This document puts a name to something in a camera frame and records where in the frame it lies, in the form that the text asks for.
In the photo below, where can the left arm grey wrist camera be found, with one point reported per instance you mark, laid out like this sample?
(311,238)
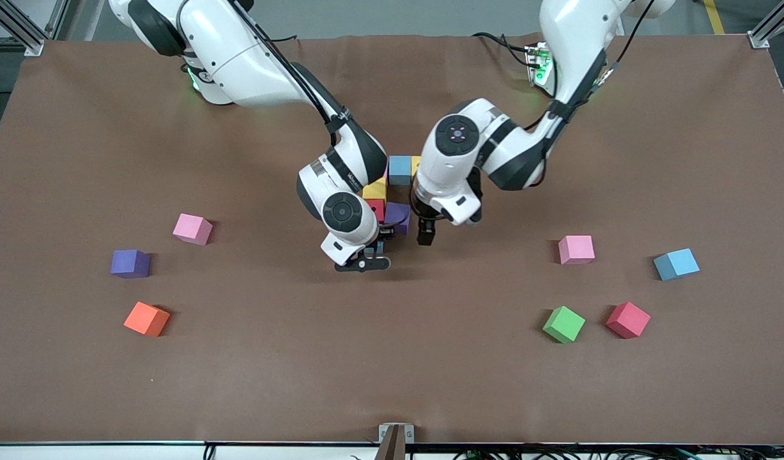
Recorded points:
(476,204)

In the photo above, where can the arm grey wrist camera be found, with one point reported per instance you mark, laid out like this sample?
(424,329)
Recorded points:
(476,204)
(366,263)

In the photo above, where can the purple foam cube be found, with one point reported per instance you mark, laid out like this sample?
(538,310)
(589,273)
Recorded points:
(128,262)
(399,216)

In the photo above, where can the aluminium frame post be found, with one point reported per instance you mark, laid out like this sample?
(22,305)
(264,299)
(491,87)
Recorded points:
(32,45)
(759,39)

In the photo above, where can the red foam cube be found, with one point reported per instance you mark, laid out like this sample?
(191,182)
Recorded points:
(376,209)
(628,319)

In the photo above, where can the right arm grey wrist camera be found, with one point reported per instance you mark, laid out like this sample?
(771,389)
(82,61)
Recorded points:
(366,263)

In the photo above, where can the brown table cover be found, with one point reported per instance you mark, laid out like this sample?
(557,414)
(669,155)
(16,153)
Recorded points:
(392,383)

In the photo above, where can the yellow foam cube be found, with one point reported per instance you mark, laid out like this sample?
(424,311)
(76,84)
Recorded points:
(377,190)
(415,164)

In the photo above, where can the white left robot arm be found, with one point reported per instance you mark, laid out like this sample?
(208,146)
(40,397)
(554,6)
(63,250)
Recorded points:
(577,38)

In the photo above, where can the orange foam cube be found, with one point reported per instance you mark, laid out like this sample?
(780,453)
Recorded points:
(146,318)

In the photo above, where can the blue foam cube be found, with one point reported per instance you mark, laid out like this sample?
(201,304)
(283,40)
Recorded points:
(400,169)
(678,262)

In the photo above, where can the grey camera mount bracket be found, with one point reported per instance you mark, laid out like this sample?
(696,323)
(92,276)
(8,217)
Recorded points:
(396,441)

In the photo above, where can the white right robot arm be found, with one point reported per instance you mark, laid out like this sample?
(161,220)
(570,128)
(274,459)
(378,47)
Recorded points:
(238,57)

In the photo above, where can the pink foam cube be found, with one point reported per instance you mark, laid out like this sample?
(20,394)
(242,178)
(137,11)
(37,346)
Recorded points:
(192,228)
(576,249)

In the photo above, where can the green foam cube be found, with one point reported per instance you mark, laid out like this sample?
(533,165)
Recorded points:
(563,324)

